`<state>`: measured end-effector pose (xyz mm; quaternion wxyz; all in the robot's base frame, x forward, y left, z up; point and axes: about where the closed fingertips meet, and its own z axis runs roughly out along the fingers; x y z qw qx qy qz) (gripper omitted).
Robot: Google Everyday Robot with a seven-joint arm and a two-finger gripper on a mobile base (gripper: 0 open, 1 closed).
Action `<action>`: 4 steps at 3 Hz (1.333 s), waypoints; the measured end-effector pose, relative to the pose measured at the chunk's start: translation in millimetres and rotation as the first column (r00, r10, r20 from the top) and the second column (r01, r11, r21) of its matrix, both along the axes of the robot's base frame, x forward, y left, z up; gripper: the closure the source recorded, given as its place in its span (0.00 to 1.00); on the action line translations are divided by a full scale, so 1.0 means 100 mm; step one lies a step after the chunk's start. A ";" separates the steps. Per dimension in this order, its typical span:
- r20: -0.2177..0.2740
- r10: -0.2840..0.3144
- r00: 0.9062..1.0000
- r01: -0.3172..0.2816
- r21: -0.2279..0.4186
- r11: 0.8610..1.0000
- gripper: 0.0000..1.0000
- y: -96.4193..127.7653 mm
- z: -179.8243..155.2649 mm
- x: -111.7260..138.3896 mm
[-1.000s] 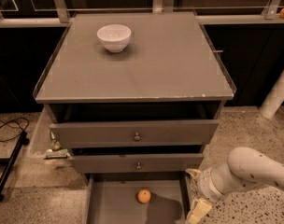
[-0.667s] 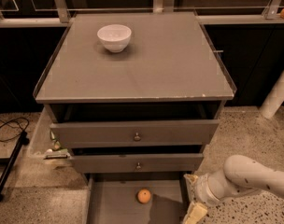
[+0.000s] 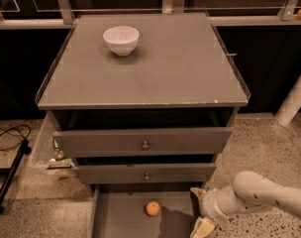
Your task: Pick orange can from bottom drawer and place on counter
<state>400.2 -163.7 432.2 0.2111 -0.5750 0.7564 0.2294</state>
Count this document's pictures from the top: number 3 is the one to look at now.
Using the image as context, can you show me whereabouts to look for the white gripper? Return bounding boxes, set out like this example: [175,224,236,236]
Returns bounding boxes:
[190,187,229,238]

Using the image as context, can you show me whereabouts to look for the orange round fruit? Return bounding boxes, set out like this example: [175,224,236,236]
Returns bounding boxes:
[145,200,160,217]

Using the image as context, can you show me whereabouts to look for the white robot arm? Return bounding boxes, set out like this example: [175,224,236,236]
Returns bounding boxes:
[191,75,301,238]

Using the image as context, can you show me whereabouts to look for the brass top drawer knob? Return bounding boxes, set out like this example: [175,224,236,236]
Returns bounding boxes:
[142,141,150,151]

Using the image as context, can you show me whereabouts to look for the grey bottom drawer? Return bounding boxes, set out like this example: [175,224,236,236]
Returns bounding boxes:
[90,184,200,238]

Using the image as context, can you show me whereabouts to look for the grey drawer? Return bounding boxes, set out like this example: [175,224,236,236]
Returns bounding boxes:
[53,127,232,158]
[75,164,216,184]
[90,184,200,238]

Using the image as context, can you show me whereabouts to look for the grey top drawer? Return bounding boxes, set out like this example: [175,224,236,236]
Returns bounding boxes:
[53,127,232,158]

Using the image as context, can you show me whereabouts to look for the grey middle drawer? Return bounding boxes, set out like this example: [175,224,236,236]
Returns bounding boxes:
[75,164,216,184]

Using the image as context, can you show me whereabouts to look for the grey drawer cabinet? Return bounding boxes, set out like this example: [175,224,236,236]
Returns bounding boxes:
[35,12,251,238]

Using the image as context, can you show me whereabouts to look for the clear plastic side bin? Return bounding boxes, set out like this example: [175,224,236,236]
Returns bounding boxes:
[27,117,74,177]

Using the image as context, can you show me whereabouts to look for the white ceramic bowl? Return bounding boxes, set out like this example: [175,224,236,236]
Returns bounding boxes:
[103,26,140,57]

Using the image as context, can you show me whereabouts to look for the black stand bar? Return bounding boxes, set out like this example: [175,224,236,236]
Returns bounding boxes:
[0,139,32,214]

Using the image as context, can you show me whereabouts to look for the black floor cable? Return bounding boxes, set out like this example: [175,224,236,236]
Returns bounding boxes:
[0,121,32,152]

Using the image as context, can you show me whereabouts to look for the metal window frame rail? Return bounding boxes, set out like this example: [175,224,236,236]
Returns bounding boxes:
[0,0,301,29]

